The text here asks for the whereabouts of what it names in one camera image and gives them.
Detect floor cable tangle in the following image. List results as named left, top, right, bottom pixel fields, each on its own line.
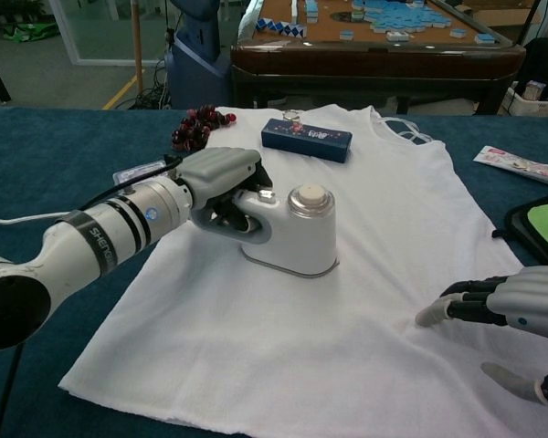
left=134, top=58, right=173, bottom=110

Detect blue mahjong tile heap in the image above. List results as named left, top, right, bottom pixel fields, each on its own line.
left=363, top=0, right=445, bottom=33

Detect glass door frame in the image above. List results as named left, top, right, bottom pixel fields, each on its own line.
left=49, top=0, right=174, bottom=65

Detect pink printed flat packet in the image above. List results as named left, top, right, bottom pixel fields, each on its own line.
left=473, top=145, right=548, bottom=191

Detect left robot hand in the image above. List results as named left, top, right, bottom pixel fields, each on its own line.
left=175, top=146, right=275, bottom=234

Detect white clothes iron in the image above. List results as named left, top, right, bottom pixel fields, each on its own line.
left=191, top=183, right=340, bottom=278

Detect blue white snake cube toy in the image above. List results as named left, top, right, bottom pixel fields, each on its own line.
left=254, top=16, right=312, bottom=38

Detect dark blue rectangular box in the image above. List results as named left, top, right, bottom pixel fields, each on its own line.
left=260, top=118, right=353, bottom=164

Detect wooden pole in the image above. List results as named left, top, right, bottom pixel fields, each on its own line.
left=131, top=0, right=146, bottom=92

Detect purple clear plastic box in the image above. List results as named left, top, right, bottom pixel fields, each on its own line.
left=111, top=159, right=170, bottom=188

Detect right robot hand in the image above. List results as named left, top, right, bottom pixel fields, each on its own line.
left=414, top=266, right=548, bottom=407

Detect thin grey cable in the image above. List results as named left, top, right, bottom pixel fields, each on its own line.
left=0, top=211, right=74, bottom=226

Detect white plastic basket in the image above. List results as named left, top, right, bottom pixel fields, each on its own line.
left=501, top=81, right=548, bottom=120

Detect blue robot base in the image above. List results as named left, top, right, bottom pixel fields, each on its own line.
left=163, top=0, right=233, bottom=110

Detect white t-shirt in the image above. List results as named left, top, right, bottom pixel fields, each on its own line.
left=57, top=103, right=548, bottom=438

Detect dark red grape bunch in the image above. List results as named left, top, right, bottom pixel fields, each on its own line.
left=170, top=104, right=239, bottom=153

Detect brown wooden mahjong table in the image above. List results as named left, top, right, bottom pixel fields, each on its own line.
left=230, top=0, right=527, bottom=115

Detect black bag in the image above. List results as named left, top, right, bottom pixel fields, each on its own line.
left=522, top=36, right=548, bottom=88

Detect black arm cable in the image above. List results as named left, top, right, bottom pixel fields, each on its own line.
left=79, top=153, right=184, bottom=212

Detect green bag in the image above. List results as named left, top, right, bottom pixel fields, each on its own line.
left=2, top=22, right=58, bottom=43

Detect teal tablecloth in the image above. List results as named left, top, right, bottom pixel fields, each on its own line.
left=0, top=107, right=548, bottom=438

